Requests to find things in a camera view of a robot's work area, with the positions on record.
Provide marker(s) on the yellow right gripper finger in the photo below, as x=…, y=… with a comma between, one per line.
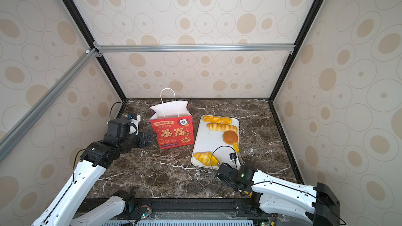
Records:
x=212, y=161
x=235, y=147

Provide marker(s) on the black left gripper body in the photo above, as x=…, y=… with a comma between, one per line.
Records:
x=142, y=139

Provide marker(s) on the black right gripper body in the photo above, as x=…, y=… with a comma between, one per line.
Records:
x=224, y=170

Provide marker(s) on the golden croissant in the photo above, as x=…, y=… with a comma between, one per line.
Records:
x=202, y=157

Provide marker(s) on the red paper gift bag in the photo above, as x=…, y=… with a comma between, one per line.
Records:
x=172, y=122

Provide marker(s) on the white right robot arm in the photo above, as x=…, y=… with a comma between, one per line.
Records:
x=248, y=180

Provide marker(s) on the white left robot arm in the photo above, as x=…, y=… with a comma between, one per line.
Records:
x=122, y=135

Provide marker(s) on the long striped bread roll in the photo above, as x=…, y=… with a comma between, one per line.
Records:
x=221, y=127

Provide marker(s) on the long twisted bread top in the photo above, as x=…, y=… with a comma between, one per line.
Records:
x=216, y=119

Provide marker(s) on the round brown bun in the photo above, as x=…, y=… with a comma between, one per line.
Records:
x=230, y=137

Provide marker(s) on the white rectangular tray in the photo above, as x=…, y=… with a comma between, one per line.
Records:
x=212, y=141

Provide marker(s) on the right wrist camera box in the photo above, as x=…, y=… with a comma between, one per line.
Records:
x=233, y=157

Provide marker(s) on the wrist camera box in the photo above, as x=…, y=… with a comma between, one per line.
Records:
x=233, y=157
x=134, y=120

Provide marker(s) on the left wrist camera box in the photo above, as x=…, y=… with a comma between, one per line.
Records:
x=134, y=120

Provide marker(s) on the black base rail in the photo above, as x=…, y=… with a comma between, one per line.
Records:
x=191, y=208

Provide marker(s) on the horizontal aluminium rail back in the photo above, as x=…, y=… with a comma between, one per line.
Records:
x=196, y=48

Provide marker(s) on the diagonal aluminium rail left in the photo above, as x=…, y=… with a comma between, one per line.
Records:
x=15, y=135

